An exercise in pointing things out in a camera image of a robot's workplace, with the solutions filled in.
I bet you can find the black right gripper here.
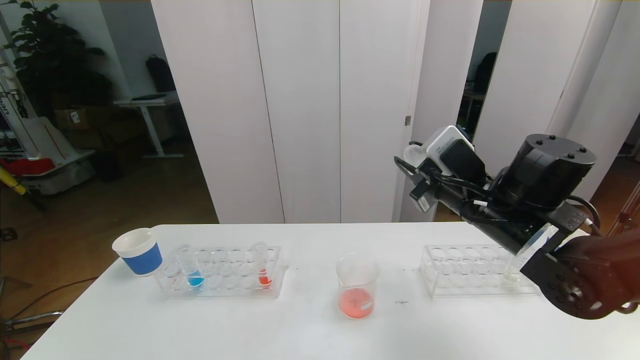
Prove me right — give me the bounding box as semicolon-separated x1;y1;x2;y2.
393;155;467;217

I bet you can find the clear plastic test tube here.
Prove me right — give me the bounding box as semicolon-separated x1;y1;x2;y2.
402;142;426;167

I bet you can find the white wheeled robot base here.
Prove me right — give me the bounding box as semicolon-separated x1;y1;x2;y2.
0;47;97;197

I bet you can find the clear acrylic test tube rack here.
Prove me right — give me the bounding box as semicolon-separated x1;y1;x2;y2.
419;243;543;298
155;245;290;299

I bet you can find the clear glass beaker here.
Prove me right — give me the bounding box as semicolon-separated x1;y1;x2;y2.
335;253;381;321

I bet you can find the yellow liquid test tube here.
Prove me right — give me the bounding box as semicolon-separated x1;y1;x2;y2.
502;250;531;289

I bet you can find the red liquid test tube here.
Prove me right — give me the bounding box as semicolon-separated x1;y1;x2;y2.
251;242;274;289

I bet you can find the blue liquid test tube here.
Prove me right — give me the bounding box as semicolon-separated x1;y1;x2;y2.
176;244;206;289

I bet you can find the black office chair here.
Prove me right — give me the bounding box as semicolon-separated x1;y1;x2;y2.
462;52;499;101

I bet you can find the white folding partition screen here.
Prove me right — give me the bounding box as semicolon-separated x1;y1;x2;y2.
150;0;484;224
452;0;640;221

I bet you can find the black backpack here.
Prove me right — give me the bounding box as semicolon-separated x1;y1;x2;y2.
146;55;177;93

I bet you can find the white standing desk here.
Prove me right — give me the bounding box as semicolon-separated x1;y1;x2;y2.
114;95;185;160

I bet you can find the brown cardboard box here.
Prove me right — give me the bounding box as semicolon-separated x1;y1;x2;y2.
54;107;101;132

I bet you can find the dark green potted plant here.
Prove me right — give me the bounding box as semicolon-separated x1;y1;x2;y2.
2;0;113;121

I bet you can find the grey metal floor stand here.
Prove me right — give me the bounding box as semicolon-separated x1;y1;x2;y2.
0;310;66;360

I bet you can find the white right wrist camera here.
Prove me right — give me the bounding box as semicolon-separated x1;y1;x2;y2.
424;125;488;187

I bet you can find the black camera cable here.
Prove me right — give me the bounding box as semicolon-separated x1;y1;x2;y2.
415;167;501;217

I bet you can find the clear tube frame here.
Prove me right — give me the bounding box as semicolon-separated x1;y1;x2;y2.
607;181;640;237

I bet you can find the yellow handled tool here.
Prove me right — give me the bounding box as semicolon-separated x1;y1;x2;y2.
0;166;27;196

